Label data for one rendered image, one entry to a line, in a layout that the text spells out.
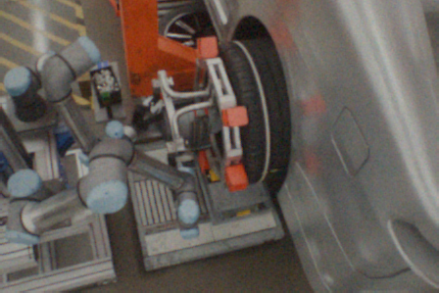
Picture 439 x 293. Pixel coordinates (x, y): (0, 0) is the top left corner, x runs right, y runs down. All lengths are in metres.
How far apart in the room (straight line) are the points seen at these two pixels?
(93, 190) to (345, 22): 0.85
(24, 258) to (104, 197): 0.70
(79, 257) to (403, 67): 1.83
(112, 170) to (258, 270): 1.46
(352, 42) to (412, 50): 0.16
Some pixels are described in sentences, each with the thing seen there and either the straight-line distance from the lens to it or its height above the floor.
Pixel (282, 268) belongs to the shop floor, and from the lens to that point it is 2.56.
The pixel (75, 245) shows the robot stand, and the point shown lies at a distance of 2.36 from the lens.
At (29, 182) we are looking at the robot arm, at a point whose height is 1.05.
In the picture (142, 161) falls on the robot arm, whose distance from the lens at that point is 1.41.
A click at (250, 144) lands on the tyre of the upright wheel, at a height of 1.03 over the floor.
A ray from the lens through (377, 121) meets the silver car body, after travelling 1.09.
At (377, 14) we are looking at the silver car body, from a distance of 1.17.
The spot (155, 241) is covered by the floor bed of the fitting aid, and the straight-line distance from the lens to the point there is 2.45.
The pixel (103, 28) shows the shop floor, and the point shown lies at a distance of 3.55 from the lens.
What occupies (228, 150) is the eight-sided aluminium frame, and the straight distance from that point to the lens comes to 1.66.
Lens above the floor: 2.40
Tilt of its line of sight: 56 degrees down
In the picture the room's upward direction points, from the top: 11 degrees clockwise
